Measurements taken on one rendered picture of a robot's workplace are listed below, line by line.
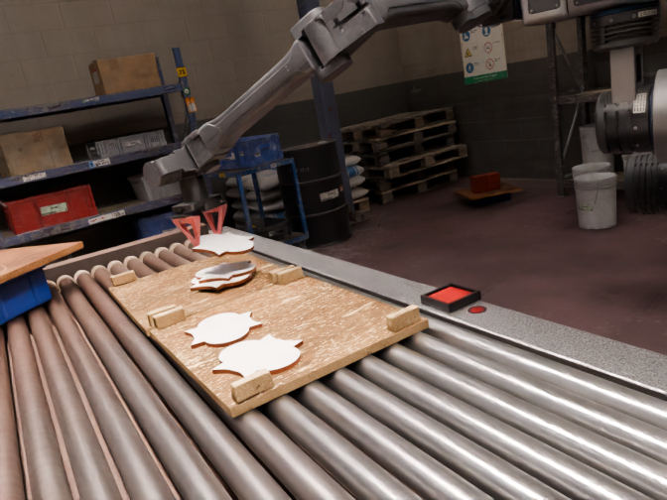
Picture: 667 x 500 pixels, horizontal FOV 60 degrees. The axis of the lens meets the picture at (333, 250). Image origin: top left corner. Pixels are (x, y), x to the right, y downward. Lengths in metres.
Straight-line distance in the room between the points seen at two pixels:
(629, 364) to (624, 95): 0.73
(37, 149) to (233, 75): 2.25
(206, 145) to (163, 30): 5.10
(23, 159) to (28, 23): 1.33
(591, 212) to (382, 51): 3.93
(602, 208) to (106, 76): 4.08
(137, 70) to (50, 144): 0.96
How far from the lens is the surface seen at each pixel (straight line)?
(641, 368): 0.83
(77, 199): 5.30
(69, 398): 1.04
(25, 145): 5.31
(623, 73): 1.42
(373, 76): 7.52
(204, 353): 0.99
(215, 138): 1.22
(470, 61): 7.00
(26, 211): 5.25
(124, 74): 5.44
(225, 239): 1.35
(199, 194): 1.32
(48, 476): 0.85
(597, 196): 4.60
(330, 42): 1.05
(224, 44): 6.53
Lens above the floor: 1.31
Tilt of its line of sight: 15 degrees down
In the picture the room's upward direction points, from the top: 10 degrees counter-clockwise
